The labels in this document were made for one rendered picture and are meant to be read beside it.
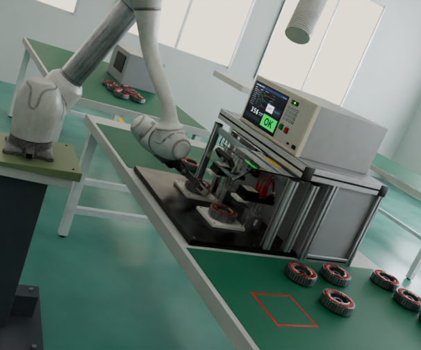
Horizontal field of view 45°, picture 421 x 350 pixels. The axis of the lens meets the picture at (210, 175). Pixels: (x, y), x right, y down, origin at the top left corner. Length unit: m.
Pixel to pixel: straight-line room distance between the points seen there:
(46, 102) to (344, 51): 6.72
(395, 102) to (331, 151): 7.37
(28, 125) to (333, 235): 1.22
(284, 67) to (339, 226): 5.78
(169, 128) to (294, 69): 6.07
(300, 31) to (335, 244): 1.52
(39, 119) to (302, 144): 0.96
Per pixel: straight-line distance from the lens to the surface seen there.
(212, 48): 7.05
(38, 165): 1.92
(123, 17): 2.06
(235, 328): 1.41
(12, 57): 6.41
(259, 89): 2.17
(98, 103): 3.32
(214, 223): 1.90
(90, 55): 2.09
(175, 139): 1.78
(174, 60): 6.86
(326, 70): 8.15
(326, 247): 2.07
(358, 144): 2.06
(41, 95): 1.94
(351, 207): 2.04
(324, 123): 1.92
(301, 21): 3.19
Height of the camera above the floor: 1.44
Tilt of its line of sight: 15 degrees down
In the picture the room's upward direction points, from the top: 21 degrees clockwise
